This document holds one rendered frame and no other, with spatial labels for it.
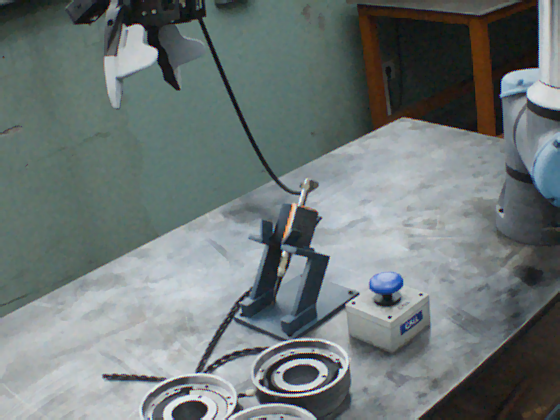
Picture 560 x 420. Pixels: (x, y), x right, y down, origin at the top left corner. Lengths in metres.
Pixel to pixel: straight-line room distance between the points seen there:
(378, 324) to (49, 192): 1.68
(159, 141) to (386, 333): 1.82
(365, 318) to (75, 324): 0.41
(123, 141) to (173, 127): 0.20
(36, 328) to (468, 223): 0.64
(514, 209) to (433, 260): 0.14
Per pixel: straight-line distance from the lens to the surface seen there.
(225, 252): 1.19
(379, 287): 0.91
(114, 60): 0.83
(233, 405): 0.81
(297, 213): 0.96
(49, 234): 2.50
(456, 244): 1.13
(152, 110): 2.61
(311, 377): 0.88
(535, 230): 1.11
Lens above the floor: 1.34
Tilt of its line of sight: 25 degrees down
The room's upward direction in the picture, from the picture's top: 9 degrees counter-clockwise
